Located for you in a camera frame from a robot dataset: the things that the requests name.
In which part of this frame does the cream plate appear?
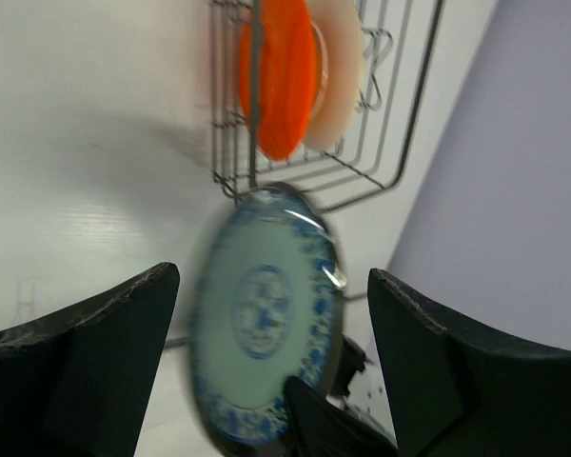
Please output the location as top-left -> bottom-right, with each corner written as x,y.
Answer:
304,1 -> 365,150

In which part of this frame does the orange plate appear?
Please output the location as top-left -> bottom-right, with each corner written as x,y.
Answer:
257,0 -> 316,161

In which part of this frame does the wire dish rack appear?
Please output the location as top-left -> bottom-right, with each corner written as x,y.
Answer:
207,1 -> 446,214

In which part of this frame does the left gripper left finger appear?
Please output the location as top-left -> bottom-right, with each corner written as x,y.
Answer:
0,263 -> 180,456

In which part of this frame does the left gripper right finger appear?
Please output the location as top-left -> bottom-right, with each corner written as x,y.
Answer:
367,268 -> 571,456

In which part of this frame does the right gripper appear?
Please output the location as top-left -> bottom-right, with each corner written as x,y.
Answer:
284,336 -> 398,457

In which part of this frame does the green blue patterned plate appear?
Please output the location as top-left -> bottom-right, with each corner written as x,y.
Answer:
188,182 -> 347,456

